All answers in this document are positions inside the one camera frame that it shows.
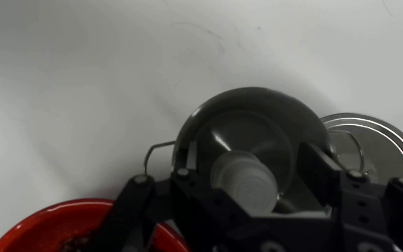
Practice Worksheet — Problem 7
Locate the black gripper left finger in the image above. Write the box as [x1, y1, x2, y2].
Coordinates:
[96, 166, 241, 252]

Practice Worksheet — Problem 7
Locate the stainless steel pot lid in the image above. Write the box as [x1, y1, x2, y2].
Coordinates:
[320, 112, 403, 187]

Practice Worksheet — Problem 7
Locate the red bowl with dark contents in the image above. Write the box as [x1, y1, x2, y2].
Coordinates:
[0, 197, 192, 252]

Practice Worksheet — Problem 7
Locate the white salt shaker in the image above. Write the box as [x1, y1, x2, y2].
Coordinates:
[209, 150, 280, 217]

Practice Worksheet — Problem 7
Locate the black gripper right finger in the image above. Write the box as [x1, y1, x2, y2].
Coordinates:
[299, 141, 403, 252]

